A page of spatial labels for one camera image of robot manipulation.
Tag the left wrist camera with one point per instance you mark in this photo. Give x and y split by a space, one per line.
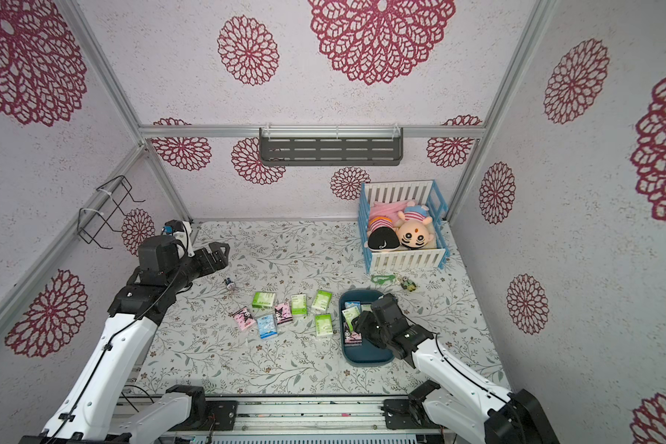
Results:
180 229

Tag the pink plush doll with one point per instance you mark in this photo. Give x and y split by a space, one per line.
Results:
389 211

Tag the grey wall shelf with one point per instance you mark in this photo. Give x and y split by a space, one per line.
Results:
336 147

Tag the black wire wall rack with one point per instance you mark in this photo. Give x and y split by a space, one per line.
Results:
96 218

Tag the green strap keychain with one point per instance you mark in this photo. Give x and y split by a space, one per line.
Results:
382 280

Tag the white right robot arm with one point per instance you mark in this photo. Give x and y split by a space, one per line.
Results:
454 396

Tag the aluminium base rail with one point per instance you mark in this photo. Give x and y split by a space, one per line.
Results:
255 415

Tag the pink kuromi tissue pack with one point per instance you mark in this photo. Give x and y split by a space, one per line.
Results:
244 318
283 313
351 338

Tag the aluminium frame post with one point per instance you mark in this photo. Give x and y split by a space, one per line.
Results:
537 25

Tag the blue white toy crib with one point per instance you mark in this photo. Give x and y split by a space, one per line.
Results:
425 193

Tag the peach face plush doll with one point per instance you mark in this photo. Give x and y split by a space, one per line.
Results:
416 231

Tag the blue Cinnamoroll tissue pack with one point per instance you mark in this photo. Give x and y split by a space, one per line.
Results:
267 326

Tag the black-haired plush doll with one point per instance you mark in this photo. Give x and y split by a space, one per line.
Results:
383 239

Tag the teal storage box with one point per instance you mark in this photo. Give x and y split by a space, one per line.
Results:
367 354

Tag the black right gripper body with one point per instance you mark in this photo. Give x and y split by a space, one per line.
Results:
378 320

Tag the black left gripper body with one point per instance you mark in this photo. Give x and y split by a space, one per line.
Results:
201 265

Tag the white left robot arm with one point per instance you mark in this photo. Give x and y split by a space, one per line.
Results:
167 265

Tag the sloth figure keychain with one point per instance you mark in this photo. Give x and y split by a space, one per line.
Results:
408 285

